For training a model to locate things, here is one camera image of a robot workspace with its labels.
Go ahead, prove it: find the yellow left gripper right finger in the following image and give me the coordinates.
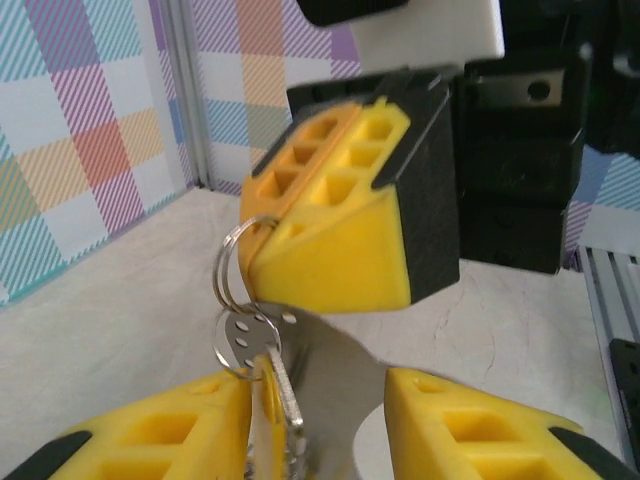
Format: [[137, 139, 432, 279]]
[[383, 368, 636, 480]]

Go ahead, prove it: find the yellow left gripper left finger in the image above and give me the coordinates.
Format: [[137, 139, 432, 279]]
[[2, 368, 254, 480]]

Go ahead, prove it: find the large silver split keyring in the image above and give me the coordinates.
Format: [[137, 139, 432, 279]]
[[213, 213, 281, 314]]

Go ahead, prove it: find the silver perforated metal plate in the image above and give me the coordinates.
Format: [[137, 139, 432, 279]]
[[249, 299, 399, 480]]

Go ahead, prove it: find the silver key with holes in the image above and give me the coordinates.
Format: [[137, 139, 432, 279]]
[[219, 305, 307, 454]]

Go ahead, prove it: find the yellow capped key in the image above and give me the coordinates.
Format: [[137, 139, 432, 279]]
[[247, 352, 290, 480]]

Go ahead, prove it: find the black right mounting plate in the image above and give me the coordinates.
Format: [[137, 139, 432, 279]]
[[608, 337, 640, 436]]

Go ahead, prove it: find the aluminium right corner post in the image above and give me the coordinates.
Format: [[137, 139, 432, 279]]
[[157, 0, 214, 190]]

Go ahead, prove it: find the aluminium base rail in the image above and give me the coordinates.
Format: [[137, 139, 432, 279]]
[[577, 243, 640, 361]]

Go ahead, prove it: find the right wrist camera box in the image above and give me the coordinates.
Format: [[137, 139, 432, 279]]
[[297, 0, 505, 80]]

